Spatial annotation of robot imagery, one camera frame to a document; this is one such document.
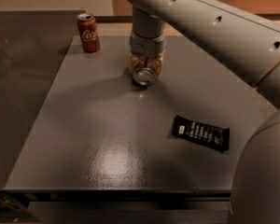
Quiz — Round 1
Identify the red Coca-Cola can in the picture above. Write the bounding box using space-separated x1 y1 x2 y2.
77 13 100 52

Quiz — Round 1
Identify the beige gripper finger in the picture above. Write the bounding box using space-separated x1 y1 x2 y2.
148 52 164 77
128 51 145 74

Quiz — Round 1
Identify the black snack bar wrapper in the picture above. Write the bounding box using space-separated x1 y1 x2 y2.
172 116 230 152

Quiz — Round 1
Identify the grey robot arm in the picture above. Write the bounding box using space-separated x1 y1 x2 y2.
127 0 280 224

